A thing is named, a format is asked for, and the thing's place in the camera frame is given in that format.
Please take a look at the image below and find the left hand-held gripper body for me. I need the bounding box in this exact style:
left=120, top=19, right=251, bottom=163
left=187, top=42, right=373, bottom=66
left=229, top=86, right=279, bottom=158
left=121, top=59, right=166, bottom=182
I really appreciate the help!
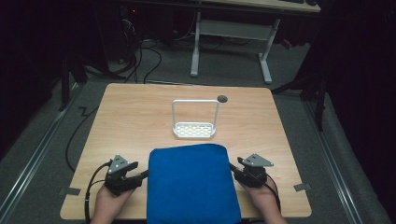
left=104, top=154, right=144, bottom=197

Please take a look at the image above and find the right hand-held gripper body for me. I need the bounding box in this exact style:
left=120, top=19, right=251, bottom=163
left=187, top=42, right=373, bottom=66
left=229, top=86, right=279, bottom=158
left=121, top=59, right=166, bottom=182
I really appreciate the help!
left=233, top=153, right=276, bottom=189

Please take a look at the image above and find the blue cloth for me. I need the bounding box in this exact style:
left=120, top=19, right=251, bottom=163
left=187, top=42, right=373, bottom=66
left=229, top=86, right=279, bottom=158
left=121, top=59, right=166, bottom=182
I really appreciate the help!
left=146, top=143, right=243, bottom=224

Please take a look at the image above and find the person's left hand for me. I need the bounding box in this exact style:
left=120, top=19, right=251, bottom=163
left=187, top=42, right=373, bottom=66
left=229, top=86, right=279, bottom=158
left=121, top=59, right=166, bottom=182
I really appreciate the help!
left=94, top=186, right=135, bottom=217

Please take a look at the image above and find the person's right hand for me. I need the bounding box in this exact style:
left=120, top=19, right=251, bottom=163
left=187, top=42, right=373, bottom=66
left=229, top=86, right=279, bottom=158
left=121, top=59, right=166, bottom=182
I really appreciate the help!
left=240, top=179, right=280, bottom=213

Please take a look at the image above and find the grey tape strip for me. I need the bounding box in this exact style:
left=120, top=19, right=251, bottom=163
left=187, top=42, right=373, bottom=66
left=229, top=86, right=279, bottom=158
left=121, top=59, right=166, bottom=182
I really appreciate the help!
left=58, top=187, right=81, bottom=197
left=293, top=182, right=312, bottom=192

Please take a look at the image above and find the dark metal stand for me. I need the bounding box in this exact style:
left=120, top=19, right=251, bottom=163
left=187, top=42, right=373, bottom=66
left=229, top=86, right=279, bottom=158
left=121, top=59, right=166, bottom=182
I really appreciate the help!
left=58, top=51, right=89, bottom=112
left=270, top=69, right=329, bottom=133

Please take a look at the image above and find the black computer tower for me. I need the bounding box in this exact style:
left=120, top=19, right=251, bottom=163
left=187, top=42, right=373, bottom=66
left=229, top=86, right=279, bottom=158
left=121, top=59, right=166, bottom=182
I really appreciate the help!
left=119, top=5, right=142, bottom=64

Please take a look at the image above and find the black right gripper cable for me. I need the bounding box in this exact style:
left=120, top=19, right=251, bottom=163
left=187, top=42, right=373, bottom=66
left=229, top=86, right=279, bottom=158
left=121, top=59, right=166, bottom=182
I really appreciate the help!
left=263, top=173, right=282, bottom=215

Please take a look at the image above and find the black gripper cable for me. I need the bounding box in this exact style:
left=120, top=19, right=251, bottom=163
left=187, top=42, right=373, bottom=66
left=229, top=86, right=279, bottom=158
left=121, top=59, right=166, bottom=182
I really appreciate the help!
left=263, top=173, right=282, bottom=215
left=84, top=161, right=112, bottom=224

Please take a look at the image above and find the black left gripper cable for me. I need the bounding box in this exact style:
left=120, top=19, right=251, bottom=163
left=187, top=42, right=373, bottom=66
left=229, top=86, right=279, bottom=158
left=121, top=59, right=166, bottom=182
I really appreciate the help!
left=84, top=161, right=112, bottom=224

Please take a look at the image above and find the white rack with tall handle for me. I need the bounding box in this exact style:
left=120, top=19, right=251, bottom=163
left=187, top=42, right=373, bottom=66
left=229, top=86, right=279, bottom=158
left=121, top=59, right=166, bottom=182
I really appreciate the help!
left=171, top=99, right=220, bottom=140

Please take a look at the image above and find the black floor cable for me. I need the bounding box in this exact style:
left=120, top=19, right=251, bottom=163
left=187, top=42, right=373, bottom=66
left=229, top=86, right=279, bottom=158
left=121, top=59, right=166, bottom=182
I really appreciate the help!
left=64, top=105, right=100, bottom=174

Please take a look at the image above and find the metal floor rail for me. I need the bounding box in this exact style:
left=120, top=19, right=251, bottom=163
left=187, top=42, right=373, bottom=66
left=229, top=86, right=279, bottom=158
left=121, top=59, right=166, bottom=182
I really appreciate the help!
left=0, top=83, right=80, bottom=216
left=305, top=100, right=364, bottom=224

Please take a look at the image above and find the bundle of black floor cables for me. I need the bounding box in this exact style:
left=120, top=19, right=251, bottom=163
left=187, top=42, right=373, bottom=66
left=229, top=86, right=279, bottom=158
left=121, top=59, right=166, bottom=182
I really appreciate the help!
left=123, top=38, right=163, bottom=85

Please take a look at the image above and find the white metal frame desk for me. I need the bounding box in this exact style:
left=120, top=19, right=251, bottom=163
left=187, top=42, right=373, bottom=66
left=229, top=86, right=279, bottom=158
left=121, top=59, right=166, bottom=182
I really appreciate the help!
left=190, top=0, right=322, bottom=85

